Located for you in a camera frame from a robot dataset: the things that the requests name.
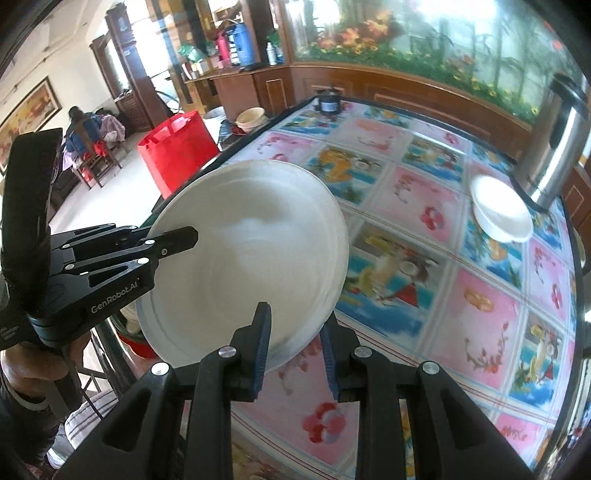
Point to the wooden sideboard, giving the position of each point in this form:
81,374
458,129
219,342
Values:
240,90

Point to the stainless steel water urn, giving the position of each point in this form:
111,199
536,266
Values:
554,157

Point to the pink bottle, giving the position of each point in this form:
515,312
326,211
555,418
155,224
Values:
222,48

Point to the framed wall painting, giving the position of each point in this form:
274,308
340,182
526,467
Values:
27,110

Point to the white bottle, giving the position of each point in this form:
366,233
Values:
271,54

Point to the white bucket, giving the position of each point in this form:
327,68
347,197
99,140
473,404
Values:
213,120

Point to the green bag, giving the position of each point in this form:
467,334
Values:
191,53

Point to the black electric motor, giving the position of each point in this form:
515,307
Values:
330,101

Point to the wooden chair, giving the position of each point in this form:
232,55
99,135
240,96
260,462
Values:
99,161

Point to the large red gold-rimmed plate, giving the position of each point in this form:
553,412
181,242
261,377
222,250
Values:
138,350

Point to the bamboo and flower wall mural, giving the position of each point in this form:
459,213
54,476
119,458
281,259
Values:
415,37

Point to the large white plate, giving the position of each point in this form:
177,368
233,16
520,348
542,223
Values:
258,230

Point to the pink cloth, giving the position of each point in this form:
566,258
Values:
113,127

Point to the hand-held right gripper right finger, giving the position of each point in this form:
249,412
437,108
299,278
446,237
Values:
328,360

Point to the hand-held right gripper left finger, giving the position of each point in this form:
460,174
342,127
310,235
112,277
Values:
263,341

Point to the cream bowl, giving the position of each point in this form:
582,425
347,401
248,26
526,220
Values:
250,115
253,127

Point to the red paper shopping bag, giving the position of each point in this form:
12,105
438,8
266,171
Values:
178,152

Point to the wooden doorway frame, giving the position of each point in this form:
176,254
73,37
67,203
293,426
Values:
134,83

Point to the person's left hand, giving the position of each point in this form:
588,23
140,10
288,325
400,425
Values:
27,374

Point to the small red dish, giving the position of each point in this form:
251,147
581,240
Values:
236,130

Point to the striped cloth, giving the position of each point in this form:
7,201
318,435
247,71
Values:
92,415

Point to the white bowl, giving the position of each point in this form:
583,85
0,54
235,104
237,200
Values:
501,207

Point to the printed tablecloth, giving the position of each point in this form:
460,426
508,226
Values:
415,198

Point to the blue thermos jug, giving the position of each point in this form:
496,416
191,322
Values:
242,44

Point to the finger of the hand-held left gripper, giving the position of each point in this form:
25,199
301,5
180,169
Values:
101,235
180,240

